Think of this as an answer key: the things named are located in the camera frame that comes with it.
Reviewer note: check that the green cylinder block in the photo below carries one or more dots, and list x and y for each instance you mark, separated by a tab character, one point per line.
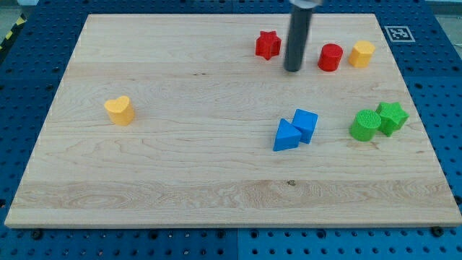
365	125

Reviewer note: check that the white fiducial marker tag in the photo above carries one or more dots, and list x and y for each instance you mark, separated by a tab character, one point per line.
399	34

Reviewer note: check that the red star block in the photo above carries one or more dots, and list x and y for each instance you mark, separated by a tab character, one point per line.
268	44

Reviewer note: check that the yellow hexagon block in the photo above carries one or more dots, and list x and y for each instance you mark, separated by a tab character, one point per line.
361	54

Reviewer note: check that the blue triangle block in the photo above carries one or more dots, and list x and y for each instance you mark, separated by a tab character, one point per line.
287	136

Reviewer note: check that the red cylinder block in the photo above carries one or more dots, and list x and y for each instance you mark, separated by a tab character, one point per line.
330	57

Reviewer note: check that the green star block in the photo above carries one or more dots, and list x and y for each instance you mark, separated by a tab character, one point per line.
393	117

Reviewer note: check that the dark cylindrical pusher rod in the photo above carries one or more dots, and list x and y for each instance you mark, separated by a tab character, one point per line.
297	36

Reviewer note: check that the yellow heart block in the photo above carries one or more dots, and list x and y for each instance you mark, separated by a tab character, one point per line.
120	110

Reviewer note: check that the wooden board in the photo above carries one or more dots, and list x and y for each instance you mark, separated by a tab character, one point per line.
199	151

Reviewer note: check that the blue cube block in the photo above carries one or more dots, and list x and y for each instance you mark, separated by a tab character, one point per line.
305	122

